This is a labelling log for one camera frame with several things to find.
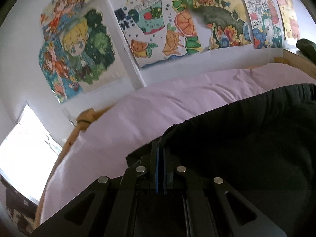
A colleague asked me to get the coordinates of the black puffer jacket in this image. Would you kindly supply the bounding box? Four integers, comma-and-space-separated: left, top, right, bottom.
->
125, 83, 316, 237

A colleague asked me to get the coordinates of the pink bed sheet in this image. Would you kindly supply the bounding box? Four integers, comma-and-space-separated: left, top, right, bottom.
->
39, 62, 316, 225

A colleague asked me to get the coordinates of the dark patterned furniture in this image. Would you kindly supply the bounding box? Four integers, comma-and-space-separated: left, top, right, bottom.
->
1, 176, 38, 236

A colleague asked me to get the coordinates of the bright window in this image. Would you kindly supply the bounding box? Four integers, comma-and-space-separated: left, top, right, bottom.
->
1, 104, 62, 204

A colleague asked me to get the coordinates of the anime girl drawing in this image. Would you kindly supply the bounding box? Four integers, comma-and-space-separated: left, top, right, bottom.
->
38, 8, 127, 104

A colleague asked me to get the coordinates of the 2024 astronaut drawing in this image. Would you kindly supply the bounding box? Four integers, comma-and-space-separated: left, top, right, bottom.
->
244, 0, 283, 49

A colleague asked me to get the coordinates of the orange fruit drink drawing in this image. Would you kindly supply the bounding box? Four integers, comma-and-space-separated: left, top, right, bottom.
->
110, 0, 202, 69

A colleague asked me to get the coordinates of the dark green jacket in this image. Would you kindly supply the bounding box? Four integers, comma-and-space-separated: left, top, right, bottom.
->
296, 39, 316, 64

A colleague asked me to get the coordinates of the dinosaur flowers drawing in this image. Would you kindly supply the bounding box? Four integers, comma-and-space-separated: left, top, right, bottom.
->
186, 0, 251, 50

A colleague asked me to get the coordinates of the pink yellow animals drawing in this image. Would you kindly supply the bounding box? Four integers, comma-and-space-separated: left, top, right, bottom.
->
277, 0, 300, 40

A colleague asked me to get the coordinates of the red hair girl drawing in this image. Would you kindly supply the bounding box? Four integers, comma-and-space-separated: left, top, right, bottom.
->
40, 0, 85, 41

